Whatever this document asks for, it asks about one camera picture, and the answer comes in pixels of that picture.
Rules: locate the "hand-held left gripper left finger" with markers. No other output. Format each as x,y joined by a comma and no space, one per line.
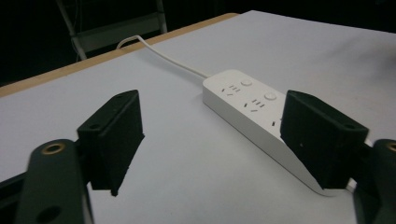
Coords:
112,140

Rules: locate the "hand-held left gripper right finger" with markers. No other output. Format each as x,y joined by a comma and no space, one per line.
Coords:
320,140

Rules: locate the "white power strip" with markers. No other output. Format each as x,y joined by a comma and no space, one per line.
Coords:
249,107

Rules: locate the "grey metal chair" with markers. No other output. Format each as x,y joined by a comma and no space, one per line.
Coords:
109,29

